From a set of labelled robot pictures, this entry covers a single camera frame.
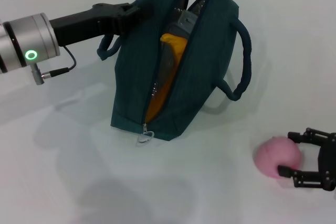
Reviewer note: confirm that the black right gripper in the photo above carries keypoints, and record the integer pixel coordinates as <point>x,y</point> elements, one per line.
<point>328,161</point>

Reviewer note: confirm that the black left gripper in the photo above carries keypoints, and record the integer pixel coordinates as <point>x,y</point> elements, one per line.
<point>86,24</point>

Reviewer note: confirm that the pink peach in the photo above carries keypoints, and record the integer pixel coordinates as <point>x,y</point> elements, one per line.
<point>273,153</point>

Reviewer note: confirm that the clear container with blue rim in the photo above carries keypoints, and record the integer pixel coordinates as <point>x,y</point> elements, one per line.
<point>186,20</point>

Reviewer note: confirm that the yellow banana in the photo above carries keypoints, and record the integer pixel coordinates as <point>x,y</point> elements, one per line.
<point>176,48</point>

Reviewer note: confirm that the dark teal fabric bag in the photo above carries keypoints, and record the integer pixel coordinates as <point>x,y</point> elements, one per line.
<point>131,77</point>

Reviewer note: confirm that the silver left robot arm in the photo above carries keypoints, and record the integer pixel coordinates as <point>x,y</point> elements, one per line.
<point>26,43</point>

